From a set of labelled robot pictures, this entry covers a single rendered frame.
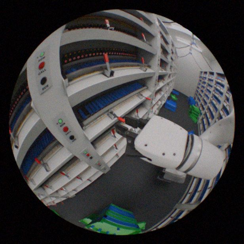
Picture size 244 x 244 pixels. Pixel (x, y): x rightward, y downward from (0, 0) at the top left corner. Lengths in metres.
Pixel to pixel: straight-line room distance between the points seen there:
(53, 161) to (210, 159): 0.49
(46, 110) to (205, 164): 0.35
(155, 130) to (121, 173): 0.87
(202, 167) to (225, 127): 0.15
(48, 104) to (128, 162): 0.97
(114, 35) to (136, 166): 1.11
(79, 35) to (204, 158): 0.38
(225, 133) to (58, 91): 0.45
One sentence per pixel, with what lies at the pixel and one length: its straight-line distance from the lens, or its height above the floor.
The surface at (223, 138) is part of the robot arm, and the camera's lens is 0.30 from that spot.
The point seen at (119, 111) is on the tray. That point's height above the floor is 0.72.
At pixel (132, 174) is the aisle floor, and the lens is 0.99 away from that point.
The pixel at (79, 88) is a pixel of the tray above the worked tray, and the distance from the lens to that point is 0.22.
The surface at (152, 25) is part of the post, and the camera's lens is 0.80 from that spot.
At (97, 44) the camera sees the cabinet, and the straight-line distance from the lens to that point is 0.49.
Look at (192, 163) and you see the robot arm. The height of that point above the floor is 0.88.
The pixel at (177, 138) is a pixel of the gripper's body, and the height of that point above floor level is 0.87.
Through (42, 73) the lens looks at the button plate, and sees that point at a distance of 0.20.
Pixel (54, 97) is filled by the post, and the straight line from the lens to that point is 0.20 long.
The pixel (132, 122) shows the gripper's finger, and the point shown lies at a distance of 0.20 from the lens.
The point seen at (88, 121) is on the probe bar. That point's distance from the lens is 0.34.
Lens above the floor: 0.97
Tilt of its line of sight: 46 degrees down
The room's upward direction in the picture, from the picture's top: straight up
